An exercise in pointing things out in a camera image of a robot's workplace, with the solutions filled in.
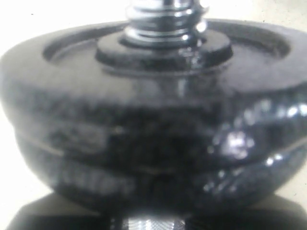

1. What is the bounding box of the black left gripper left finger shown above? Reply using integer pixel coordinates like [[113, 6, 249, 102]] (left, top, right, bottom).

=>
[[7, 194, 120, 230]]

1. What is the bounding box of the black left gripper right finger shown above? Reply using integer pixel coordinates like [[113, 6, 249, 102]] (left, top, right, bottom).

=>
[[187, 195, 307, 230]]

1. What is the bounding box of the black weight plate end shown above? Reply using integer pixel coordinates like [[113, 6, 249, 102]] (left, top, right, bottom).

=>
[[16, 137, 307, 217]]

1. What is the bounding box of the black weight plate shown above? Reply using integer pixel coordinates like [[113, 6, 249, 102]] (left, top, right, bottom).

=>
[[0, 20, 307, 173]]

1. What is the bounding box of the chrome dumbbell bar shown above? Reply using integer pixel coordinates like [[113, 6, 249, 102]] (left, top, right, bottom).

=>
[[122, 0, 211, 230]]

